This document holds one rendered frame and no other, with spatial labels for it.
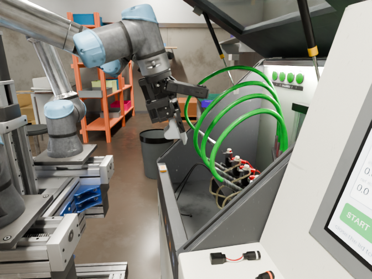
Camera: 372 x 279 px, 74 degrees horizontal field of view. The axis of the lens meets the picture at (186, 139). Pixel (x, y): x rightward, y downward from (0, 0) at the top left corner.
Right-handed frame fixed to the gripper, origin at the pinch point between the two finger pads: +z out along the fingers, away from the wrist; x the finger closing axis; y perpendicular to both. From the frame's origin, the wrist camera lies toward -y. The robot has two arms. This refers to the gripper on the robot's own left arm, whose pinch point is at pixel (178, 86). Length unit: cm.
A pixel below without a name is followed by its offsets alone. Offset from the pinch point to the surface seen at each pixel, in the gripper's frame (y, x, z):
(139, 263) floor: 126, -36, 51
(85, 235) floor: 162, -52, 4
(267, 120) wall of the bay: -13.6, -16.8, 41.2
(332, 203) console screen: -15, 61, 52
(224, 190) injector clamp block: 13, 23, 44
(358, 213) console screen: -18, 66, 54
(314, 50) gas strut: -36, 46, 31
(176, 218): 25, 40, 37
